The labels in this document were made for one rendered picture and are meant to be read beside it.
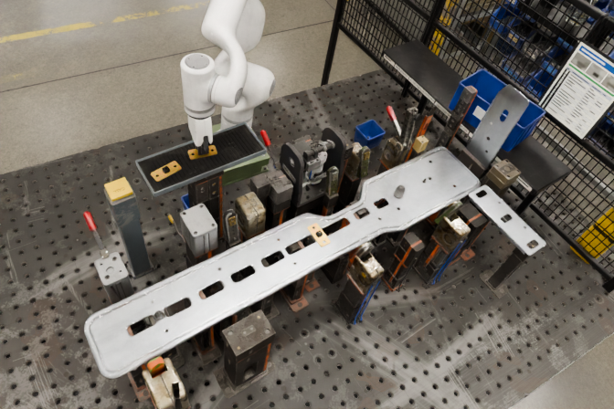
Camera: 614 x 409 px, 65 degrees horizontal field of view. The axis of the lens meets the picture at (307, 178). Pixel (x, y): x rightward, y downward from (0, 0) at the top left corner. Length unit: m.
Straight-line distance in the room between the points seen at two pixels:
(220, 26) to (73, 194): 1.03
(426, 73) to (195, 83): 1.21
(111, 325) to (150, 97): 2.24
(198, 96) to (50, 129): 2.14
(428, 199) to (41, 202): 1.43
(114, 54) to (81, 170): 1.81
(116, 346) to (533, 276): 1.53
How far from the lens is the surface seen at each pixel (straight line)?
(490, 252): 2.12
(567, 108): 2.01
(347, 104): 2.42
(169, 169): 1.45
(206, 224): 1.41
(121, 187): 1.45
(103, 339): 1.41
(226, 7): 1.33
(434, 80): 2.17
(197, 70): 1.24
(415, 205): 1.70
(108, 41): 3.95
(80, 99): 3.49
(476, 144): 1.93
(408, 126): 1.74
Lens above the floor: 2.29
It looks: 51 degrees down
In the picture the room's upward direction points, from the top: 12 degrees clockwise
